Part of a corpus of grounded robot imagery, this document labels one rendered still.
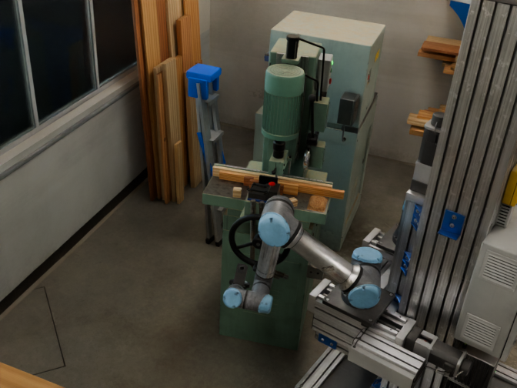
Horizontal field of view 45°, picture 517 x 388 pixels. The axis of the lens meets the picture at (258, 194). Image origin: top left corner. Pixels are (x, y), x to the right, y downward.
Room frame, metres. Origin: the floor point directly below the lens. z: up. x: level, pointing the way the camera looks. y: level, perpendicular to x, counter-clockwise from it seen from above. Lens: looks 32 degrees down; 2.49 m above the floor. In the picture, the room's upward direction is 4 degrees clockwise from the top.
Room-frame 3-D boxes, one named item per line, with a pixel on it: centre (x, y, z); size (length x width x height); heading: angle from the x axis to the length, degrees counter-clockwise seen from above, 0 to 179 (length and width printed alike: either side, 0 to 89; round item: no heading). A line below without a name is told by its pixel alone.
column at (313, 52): (2.91, -0.13, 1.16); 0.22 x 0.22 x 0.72; 79
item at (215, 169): (2.65, -0.06, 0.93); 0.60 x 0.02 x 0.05; 79
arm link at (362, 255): (1.94, -0.44, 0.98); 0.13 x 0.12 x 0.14; 172
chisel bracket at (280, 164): (2.65, -0.09, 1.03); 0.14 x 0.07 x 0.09; 169
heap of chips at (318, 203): (2.50, -0.28, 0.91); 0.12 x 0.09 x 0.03; 169
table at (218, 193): (2.53, -0.04, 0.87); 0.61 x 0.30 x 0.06; 79
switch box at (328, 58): (2.92, -0.28, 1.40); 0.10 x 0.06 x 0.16; 169
